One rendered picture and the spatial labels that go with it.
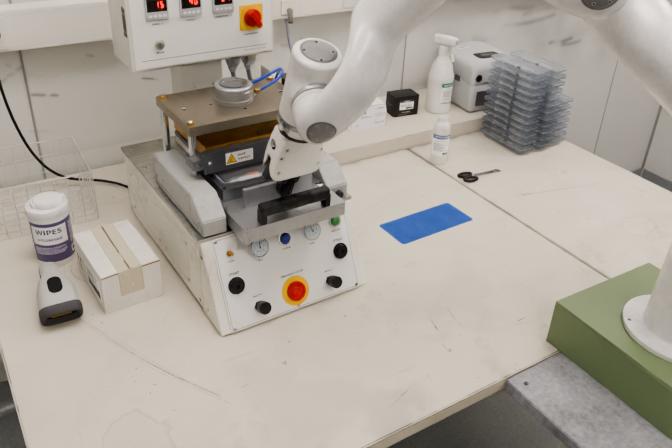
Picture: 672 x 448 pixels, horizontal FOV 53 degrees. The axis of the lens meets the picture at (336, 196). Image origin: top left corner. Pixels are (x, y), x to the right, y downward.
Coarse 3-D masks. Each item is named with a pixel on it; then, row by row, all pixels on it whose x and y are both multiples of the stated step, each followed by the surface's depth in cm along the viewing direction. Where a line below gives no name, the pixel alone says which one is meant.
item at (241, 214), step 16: (304, 176) 133; (256, 192) 128; (272, 192) 130; (224, 208) 128; (240, 208) 128; (256, 208) 129; (304, 208) 129; (320, 208) 130; (336, 208) 132; (240, 224) 123; (256, 224) 124; (272, 224) 124; (288, 224) 127; (304, 224) 129; (256, 240) 124
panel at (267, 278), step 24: (216, 240) 127; (240, 240) 130; (336, 240) 141; (216, 264) 127; (240, 264) 130; (264, 264) 132; (288, 264) 135; (312, 264) 138; (336, 264) 141; (264, 288) 132; (312, 288) 138; (336, 288) 141; (240, 312) 130
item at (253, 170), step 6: (258, 162) 138; (234, 168) 135; (240, 168) 135; (246, 168) 135; (252, 168) 135; (258, 168) 136; (264, 168) 136; (216, 174) 133; (222, 174) 133; (228, 174) 133; (234, 174) 133; (240, 174) 133; (246, 174) 133; (252, 174) 133; (258, 174) 133; (222, 180) 131; (228, 180) 131; (234, 180) 131
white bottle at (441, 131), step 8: (440, 120) 191; (440, 128) 191; (448, 128) 191; (432, 136) 195; (440, 136) 192; (448, 136) 193; (432, 144) 195; (440, 144) 193; (448, 144) 195; (432, 152) 196; (440, 152) 194; (432, 160) 197; (440, 160) 196
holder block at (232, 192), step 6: (204, 174) 135; (210, 174) 134; (210, 180) 133; (216, 180) 132; (252, 180) 133; (258, 180) 133; (264, 180) 133; (270, 180) 134; (216, 186) 131; (222, 186) 130; (228, 186) 130; (234, 186) 131; (240, 186) 131; (246, 186) 131; (222, 192) 129; (228, 192) 130; (234, 192) 130; (240, 192) 131; (222, 198) 130; (228, 198) 130; (234, 198) 131
